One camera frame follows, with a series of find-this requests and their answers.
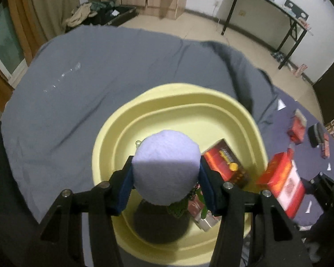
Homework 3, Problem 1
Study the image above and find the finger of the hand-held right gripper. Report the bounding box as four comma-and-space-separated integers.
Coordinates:
300, 172, 334, 215

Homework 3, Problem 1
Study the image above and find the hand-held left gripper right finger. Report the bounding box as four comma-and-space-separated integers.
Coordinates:
198, 154, 314, 267

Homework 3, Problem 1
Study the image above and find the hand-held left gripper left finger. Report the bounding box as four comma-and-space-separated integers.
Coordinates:
39, 155, 134, 267

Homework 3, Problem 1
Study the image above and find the red and white cigarette box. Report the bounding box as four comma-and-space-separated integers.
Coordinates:
255, 152, 307, 219

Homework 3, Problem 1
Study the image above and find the slim red box white label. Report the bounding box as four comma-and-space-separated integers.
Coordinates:
320, 133, 331, 159

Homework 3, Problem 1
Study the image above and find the lavender foam ball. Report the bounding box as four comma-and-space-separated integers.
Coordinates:
132, 130, 201, 206

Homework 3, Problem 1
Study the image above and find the black sponge white band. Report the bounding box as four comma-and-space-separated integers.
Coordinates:
307, 124, 326, 148

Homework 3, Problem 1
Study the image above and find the red cigarette box lid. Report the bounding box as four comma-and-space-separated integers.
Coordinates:
287, 109, 308, 144

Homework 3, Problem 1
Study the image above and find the yellow plastic basin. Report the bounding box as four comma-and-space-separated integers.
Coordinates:
92, 83, 269, 259

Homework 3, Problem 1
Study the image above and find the silver and red cigarette box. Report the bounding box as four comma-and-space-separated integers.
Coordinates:
189, 197, 222, 232

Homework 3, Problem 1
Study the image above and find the green knit item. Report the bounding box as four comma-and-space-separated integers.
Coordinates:
167, 197, 190, 220

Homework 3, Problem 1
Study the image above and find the red gold-print cigarette box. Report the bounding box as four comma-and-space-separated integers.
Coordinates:
202, 138, 250, 187

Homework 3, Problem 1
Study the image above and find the purple bed sheet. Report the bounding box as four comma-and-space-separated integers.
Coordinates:
250, 86, 334, 226

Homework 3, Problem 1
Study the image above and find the dark door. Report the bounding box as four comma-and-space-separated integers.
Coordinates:
312, 43, 334, 125

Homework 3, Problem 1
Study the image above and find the grey blanket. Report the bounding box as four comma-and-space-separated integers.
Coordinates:
0, 26, 280, 267

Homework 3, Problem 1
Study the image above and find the red box on floor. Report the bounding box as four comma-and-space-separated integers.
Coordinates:
294, 63, 309, 79

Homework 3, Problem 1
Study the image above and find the black suitcase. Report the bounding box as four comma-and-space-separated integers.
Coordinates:
99, 5, 137, 28

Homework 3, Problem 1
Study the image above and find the beige clothes pile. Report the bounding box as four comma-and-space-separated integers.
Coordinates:
65, 2, 101, 28

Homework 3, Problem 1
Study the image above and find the glass sliding door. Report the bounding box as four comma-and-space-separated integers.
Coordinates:
0, 4, 28, 85

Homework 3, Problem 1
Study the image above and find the black folding table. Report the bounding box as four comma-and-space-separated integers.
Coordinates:
221, 0, 314, 70

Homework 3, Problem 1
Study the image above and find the beige curtain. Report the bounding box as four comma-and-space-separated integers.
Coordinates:
26, 0, 82, 41

